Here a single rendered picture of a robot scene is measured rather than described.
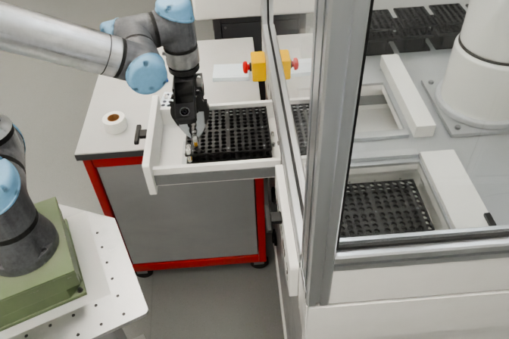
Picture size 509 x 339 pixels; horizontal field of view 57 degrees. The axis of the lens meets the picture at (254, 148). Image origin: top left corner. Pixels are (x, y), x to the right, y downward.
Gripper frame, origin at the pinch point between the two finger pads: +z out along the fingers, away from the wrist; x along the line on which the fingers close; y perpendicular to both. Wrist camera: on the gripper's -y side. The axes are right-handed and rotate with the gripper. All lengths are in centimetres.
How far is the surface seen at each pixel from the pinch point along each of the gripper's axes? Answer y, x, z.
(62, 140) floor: 112, 88, 94
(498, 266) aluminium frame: -49, -53, -8
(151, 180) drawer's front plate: -8.5, 11.2, 6.3
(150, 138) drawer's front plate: 1.5, 11.4, 1.1
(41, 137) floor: 116, 101, 94
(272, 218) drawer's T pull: -26.0, -17.4, 2.9
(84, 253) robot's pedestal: -20.4, 28.6, 17.9
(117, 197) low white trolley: 18, 31, 40
